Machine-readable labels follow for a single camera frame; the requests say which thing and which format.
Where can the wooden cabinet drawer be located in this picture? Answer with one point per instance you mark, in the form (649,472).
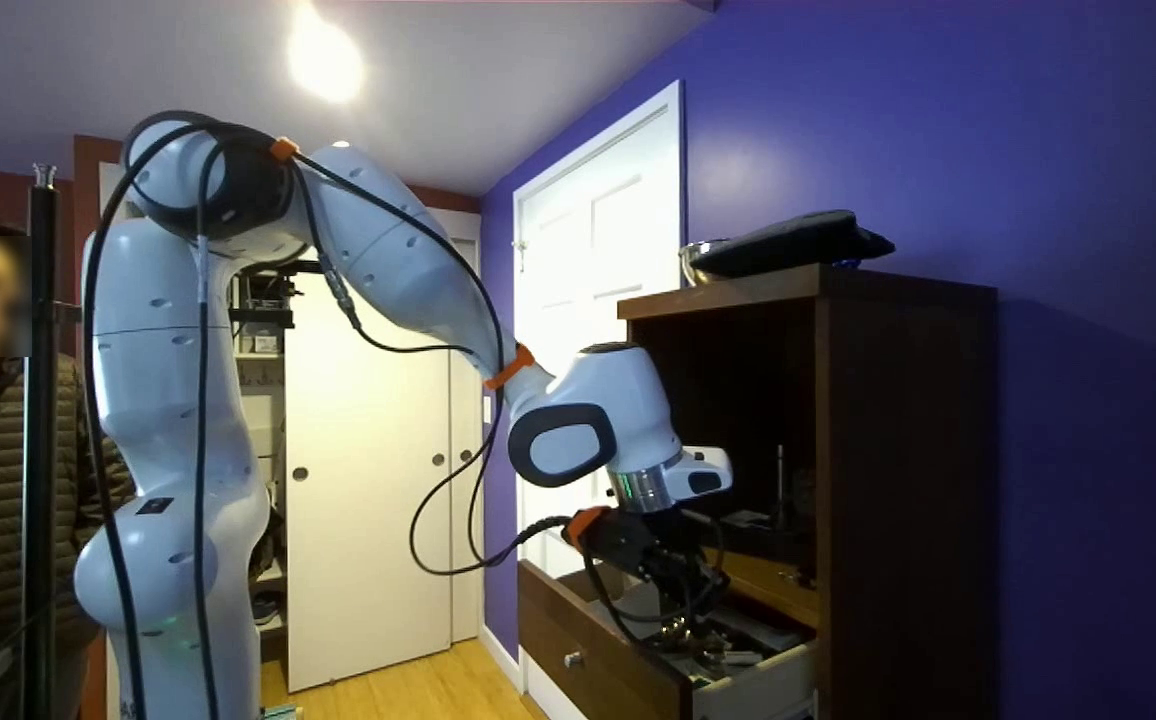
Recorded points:
(601,654)

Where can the cluttered shelf unit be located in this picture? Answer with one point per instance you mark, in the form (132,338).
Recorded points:
(262,402)

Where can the white closet door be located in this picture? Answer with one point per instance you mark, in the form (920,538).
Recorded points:
(361,535)

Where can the white panel door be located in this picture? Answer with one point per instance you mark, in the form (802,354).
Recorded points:
(590,265)

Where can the black tripod pole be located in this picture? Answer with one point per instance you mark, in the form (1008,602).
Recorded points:
(43,467)

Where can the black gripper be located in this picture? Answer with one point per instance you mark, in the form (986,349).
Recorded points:
(641,546)

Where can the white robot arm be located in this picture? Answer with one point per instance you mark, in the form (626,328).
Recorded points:
(161,402)

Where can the round ceiling lamp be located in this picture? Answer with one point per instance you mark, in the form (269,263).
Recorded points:
(327,58)

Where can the flat black object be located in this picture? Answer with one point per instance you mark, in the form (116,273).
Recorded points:
(798,243)

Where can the brown wooden cabinet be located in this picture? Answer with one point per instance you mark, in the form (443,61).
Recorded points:
(911,507)

